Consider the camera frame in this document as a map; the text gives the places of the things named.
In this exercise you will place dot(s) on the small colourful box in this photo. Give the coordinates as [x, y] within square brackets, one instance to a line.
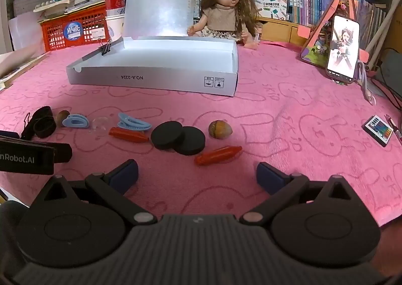
[378, 129]

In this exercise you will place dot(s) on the black pad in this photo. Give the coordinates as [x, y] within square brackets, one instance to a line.
[391, 68]

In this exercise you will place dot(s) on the white paper cup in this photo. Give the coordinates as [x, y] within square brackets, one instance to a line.
[114, 26]

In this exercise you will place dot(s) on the black round disc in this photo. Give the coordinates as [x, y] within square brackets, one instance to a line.
[192, 143]
[166, 136]

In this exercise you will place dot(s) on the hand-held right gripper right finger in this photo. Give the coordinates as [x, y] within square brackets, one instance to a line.
[270, 175]

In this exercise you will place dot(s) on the smartphone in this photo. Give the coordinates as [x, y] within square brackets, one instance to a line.
[343, 48]

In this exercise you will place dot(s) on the clear suction cup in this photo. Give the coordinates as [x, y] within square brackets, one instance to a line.
[100, 125]

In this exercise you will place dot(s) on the white paper sheets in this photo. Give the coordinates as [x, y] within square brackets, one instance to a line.
[22, 34]

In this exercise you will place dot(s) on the white cardboard box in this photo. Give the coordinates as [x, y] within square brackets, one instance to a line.
[150, 81]

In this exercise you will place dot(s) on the wooden drawer box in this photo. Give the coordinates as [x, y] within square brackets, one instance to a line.
[282, 33]

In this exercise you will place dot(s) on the long-haired doll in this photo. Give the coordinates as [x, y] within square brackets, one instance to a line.
[219, 5]

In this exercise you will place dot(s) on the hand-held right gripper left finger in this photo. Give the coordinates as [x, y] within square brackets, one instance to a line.
[125, 174]

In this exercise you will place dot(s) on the blue hair clip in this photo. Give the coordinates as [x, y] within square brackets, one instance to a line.
[133, 122]
[75, 121]

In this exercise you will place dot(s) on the black round cap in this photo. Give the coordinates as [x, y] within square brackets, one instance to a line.
[45, 129]

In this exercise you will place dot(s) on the red tapered plastic stick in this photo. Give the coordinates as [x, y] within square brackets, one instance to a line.
[218, 155]
[128, 135]

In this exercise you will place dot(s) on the small black binder clip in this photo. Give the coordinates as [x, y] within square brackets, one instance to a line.
[106, 48]

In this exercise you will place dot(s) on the white tube frame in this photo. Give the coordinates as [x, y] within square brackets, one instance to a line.
[384, 23]

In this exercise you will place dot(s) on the pink printed blanket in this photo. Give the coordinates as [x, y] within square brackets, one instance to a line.
[282, 115]

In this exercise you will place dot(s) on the red plastic basket with sticker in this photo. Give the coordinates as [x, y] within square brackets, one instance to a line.
[75, 26]

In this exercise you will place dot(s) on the pen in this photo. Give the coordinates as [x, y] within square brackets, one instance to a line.
[394, 128]

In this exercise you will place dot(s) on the flat lying book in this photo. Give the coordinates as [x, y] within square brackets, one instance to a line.
[12, 67]

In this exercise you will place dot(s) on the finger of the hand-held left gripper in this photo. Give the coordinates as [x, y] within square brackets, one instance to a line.
[62, 153]

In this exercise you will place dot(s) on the brown nut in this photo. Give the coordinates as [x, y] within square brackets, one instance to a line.
[62, 117]
[219, 129]

